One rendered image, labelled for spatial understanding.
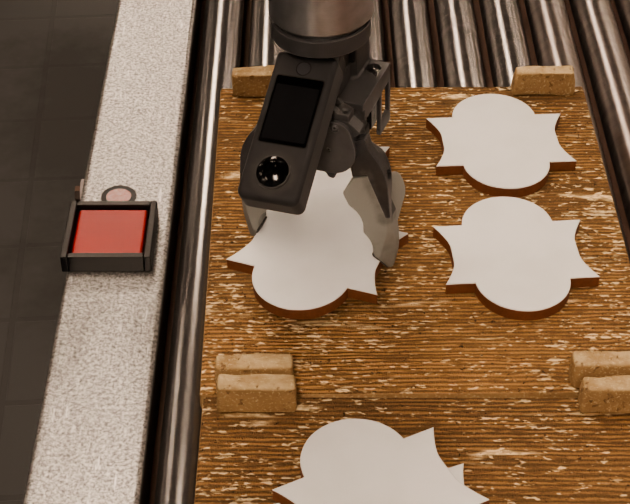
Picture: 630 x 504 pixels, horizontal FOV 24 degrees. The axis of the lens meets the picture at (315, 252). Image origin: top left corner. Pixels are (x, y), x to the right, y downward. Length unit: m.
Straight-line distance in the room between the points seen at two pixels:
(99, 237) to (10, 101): 1.87
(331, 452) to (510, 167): 0.39
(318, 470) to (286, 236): 0.23
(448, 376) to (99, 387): 0.27
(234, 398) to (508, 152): 0.39
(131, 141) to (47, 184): 1.48
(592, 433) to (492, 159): 0.32
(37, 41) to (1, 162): 0.44
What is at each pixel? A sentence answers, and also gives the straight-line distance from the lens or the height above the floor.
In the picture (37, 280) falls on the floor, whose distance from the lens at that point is 2.65.
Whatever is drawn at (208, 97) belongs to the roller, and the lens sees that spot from 1.43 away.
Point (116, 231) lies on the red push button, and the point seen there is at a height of 0.93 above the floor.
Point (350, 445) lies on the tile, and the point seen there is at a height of 0.97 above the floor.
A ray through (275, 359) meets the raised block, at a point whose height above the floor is 0.96.
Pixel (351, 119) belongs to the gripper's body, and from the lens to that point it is 1.06.
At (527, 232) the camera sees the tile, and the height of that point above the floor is 0.95.
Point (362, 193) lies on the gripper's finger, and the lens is 1.09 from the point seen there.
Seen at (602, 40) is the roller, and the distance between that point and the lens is 1.54.
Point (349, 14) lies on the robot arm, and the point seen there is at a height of 1.20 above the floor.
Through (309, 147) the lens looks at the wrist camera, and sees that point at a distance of 1.01.
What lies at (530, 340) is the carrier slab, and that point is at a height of 0.94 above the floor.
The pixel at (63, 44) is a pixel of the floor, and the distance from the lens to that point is 3.28.
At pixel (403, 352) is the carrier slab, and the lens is 1.13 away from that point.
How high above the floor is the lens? 1.72
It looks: 40 degrees down
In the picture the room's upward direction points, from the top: straight up
